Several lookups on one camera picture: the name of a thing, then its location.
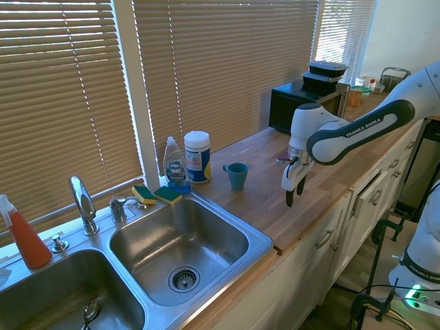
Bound orange container green lid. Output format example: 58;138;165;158
346;87;364;108

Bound white lidded container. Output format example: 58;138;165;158
355;74;378;91

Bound blue dish soap bottle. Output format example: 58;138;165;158
162;136;192;194

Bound black plastic food container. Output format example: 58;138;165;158
308;60;348;77
301;71;341;92

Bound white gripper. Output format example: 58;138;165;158
280;156;314;208

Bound sink drain strainer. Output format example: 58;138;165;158
167;264;201;294

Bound tan window blind behind sink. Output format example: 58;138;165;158
0;0;146;247

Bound orange spray bottle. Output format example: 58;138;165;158
0;194;53;270

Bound dark steel appliance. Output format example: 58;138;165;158
394;118;440;223

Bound yellow green sponge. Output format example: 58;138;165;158
153;186;183;207
132;184;158;206

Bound wide tan window blind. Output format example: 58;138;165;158
132;0;320;168

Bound wire mesh basket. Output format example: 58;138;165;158
379;67;412;94

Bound black microwave oven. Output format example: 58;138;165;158
269;81;351;135

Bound narrow tan window blind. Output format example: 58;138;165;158
315;0;377;87

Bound stainless steel double sink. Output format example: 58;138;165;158
0;188;276;330

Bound white kitchen cabinet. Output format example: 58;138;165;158
185;120;427;330

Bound chrome sink sprayer knob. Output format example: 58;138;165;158
51;233;69;254

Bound chrome kitchen faucet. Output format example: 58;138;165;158
67;175;100;237

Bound black C-clamp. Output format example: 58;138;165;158
371;212;409;243
349;277;399;324

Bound teal ceramic mug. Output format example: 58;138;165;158
222;162;249;192

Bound disinfecting wipes canister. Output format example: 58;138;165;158
183;129;212;185

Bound white window frame post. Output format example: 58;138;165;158
112;0;162;188

